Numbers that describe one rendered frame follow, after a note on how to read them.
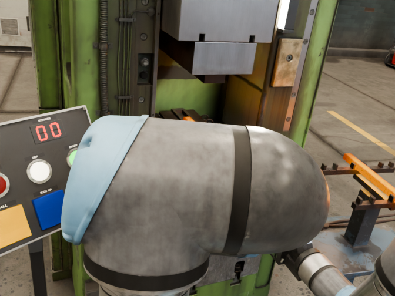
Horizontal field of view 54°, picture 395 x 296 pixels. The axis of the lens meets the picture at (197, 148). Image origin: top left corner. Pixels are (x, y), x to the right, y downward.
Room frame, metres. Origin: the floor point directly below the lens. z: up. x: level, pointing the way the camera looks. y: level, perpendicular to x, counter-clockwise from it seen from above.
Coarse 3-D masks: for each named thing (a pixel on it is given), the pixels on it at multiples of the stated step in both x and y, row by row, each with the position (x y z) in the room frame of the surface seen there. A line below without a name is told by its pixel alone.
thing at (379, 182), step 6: (348, 156) 1.31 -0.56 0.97; (354, 156) 1.31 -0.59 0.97; (348, 162) 1.30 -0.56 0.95; (354, 162) 1.27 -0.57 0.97; (360, 162) 1.27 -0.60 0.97; (360, 168) 1.23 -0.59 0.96; (366, 168) 1.23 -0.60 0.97; (366, 174) 1.20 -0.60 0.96; (372, 174) 1.18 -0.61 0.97; (372, 180) 1.16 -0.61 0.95; (378, 180) 1.14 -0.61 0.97; (384, 180) 1.15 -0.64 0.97; (378, 186) 1.13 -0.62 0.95; (384, 186) 1.11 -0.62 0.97; (390, 186) 1.11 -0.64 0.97; (384, 192) 1.10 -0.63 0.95; (390, 192) 1.08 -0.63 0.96
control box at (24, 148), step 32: (0, 128) 0.77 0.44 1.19; (32, 128) 0.81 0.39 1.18; (64, 128) 0.87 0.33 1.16; (0, 160) 0.73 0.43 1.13; (32, 160) 0.77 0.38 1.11; (64, 160) 0.82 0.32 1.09; (32, 192) 0.73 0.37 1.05; (64, 192) 0.78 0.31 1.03; (32, 224) 0.70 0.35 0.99; (0, 256) 0.62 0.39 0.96
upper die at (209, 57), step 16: (160, 32) 1.38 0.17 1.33; (160, 48) 1.37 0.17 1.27; (176, 48) 1.22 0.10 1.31; (192, 48) 1.10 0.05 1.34; (208, 48) 1.11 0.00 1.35; (224, 48) 1.13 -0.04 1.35; (240, 48) 1.15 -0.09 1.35; (192, 64) 1.09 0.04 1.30; (208, 64) 1.11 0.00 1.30; (224, 64) 1.13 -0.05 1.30; (240, 64) 1.16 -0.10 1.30
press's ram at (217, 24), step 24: (168, 0) 1.17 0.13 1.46; (192, 0) 1.08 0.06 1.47; (216, 0) 1.11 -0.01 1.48; (240, 0) 1.14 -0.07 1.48; (264, 0) 1.17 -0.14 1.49; (168, 24) 1.15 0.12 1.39; (192, 24) 1.09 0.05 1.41; (216, 24) 1.12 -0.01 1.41; (240, 24) 1.15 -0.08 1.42; (264, 24) 1.18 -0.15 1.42
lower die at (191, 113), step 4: (176, 108) 1.52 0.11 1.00; (180, 108) 1.53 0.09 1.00; (160, 112) 1.48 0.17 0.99; (164, 112) 1.49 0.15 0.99; (168, 112) 1.49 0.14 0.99; (172, 112) 1.50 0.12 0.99; (176, 112) 1.48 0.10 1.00; (188, 112) 1.51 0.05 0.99; (192, 112) 1.52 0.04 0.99; (196, 112) 1.52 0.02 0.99; (156, 116) 1.46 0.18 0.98; (160, 116) 1.46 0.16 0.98; (164, 116) 1.44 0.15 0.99; (168, 116) 1.45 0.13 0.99; (172, 116) 1.45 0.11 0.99; (176, 116) 1.45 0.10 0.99; (192, 116) 1.47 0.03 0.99; (196, 116) 1.48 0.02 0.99; (200, 116) 1.48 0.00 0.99; (196, 120) 1.43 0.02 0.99; (200, 120) 1.44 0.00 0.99; (204, 120) 1.44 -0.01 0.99
